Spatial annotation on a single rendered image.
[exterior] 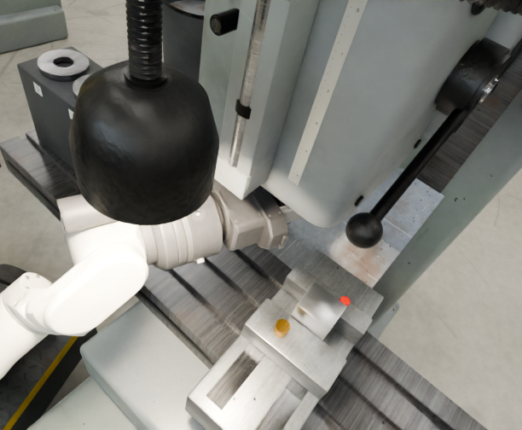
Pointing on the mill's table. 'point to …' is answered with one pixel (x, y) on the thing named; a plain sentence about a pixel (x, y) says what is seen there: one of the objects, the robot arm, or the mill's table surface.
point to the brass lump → (281, 328)
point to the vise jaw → (294, 349)
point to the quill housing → (353, 95)
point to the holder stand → (55, 94)
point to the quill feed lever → (490, 75)
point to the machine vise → (352, 287)
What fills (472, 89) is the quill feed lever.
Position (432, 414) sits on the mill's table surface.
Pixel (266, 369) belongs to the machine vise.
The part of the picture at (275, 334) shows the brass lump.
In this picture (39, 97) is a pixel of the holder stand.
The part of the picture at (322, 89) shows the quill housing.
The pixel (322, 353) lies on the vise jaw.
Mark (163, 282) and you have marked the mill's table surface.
